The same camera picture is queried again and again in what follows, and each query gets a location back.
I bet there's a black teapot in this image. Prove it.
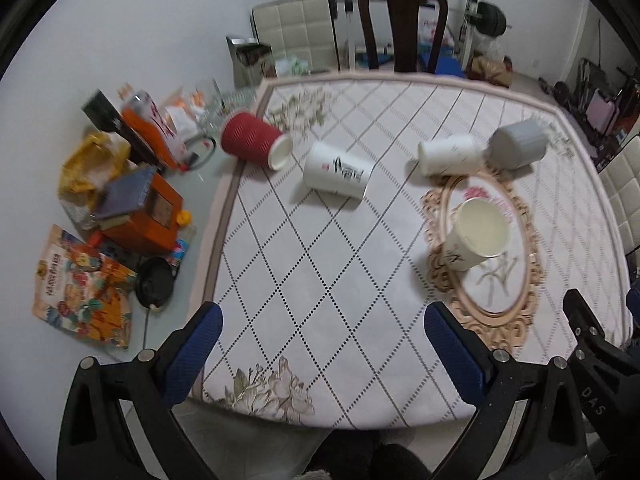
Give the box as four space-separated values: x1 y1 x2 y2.
135 257 177 312

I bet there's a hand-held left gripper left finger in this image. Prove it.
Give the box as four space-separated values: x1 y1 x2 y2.
57 302 223 480

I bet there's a yellow plastic bag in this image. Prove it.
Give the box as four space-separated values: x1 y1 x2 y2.
59 131 132 207

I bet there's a red ribbed paper cup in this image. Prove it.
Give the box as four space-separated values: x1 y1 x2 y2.
220 111 292 172

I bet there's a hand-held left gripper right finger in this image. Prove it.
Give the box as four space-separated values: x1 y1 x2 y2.
424 302 589 480

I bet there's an orange-red gift bag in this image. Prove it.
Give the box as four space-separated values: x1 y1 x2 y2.
121 91 202 171

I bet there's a dark wooden chair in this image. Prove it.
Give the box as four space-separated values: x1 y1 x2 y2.
357 0 449 75

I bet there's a beige padded chair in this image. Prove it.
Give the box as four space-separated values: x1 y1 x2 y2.
250 0 342 75
597 137 640 253

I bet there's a colourful snack bag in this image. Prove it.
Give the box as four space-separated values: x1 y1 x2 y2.
32 224 138 351

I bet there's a pink suitcase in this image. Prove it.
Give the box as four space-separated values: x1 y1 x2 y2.
587 87 622 137

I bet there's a black box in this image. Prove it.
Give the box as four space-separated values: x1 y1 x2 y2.
81 88 153 167

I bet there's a yellow-capped bottle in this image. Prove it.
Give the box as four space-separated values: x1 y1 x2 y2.
169 210 199 267

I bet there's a grey ribbed cup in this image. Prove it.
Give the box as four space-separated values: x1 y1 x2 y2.
486 119 547 168

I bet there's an orange wooden box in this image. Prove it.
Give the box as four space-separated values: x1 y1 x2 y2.
97 172 184 256

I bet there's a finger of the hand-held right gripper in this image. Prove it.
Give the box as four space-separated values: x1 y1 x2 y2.
562 289 640 461
625 280 640 323

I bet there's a small white paper cup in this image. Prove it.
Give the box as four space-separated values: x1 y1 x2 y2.
417 134 485 177

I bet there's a silver waste bin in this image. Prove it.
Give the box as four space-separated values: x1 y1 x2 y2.
226 35 275 90

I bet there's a grey-blue box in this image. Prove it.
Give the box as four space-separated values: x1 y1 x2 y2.
96 166 155 222

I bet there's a diamond pattern table mat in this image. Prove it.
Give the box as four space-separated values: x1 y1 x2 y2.
189 71 632 430

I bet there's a large white printed paper cup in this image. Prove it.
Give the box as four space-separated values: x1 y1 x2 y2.
303 141 373 200

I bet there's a barbell weight rack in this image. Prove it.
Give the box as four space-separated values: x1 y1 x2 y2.
462 0 510 72

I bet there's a cream printed paper cup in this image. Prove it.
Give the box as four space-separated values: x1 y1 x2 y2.
444 198 512 272

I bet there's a row of clear glasses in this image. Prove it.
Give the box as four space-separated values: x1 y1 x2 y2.
199 85 259 128

